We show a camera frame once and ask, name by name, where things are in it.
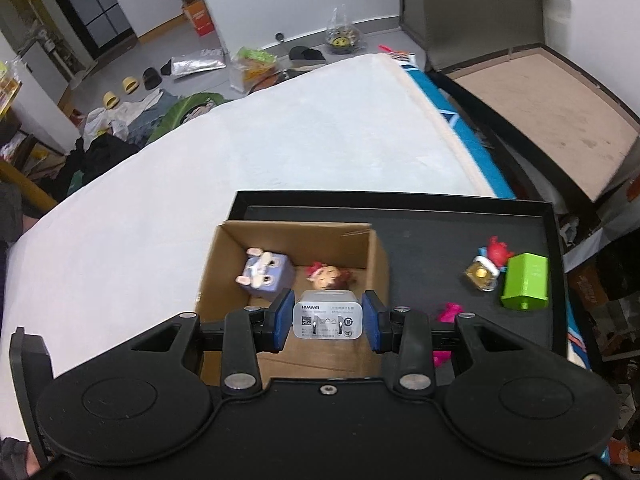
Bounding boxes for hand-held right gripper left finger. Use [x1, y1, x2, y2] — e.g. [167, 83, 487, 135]
[126, 287, 297, 396]

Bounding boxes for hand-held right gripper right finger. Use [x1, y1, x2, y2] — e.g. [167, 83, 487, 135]
[361, 288, 532, 396]

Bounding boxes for white charger plug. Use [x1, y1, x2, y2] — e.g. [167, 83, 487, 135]
[292, 289, 364, 341]

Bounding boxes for brown cardboard box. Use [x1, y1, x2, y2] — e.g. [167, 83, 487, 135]
[194, 220, 392, 388]

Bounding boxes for purple rabbit cube toy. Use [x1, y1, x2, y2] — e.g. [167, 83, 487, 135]
[236, 246, 295, 295]

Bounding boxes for brown-haired head figurine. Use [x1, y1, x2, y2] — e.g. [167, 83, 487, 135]
[306, 261, 357, 293]

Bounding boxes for pink toy figure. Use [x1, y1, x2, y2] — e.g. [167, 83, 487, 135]
[431, 301, 463, 370]

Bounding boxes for black shallow tray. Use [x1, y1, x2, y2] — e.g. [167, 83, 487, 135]
[231, 189, 572, 368]

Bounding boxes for red-hatted gold figurine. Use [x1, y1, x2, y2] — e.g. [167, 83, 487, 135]
[462, 236, 516, 292]

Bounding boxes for green plastic block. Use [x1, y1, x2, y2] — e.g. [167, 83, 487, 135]
[500, 252, 551, 311]

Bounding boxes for person's left hand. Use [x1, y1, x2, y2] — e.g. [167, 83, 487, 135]
[0, 436, 43, 479]

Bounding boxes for white mattress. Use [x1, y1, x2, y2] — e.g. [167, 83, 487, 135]
[0, 52, 498, 441]

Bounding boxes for person's grey trouser leg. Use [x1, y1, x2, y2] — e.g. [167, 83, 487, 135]
[0, 182, 26, 243]

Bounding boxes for green leaf-shaped pillow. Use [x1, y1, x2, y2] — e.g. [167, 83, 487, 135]
[142, 91, 233, 148]

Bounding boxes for black clothes pile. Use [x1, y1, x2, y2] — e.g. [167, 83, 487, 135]
[65, 135, 141, 201]

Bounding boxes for green snack bag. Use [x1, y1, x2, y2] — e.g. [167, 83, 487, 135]
[229, 46, 281, 93]

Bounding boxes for white plastic bag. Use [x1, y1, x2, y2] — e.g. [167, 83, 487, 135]
[82, 102, 156, 143]

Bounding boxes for black cap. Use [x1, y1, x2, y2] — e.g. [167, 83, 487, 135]
[288, 45, 328, 66]

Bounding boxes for silver foil bag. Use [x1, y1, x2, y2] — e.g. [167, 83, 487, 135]
[170, 47, 228, 77]

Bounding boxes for black framed brown board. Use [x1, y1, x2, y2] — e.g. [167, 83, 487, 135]
[430, 42, 640, 221]

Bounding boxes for clear bag with yellow toy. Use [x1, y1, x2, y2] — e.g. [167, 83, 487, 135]
[322, 5, 363, 57]

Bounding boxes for orange cardboard box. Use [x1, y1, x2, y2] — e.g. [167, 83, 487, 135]
[181, 0, 217, 37]

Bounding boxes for grey leaning board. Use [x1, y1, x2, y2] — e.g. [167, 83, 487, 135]
[400, 0, 547, 73]

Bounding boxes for black grid glass door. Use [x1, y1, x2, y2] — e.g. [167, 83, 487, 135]
[47, 0, 136, 56]

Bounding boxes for yellow wooden frame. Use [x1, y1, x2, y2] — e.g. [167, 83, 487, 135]
[0, 160, 58, 211]

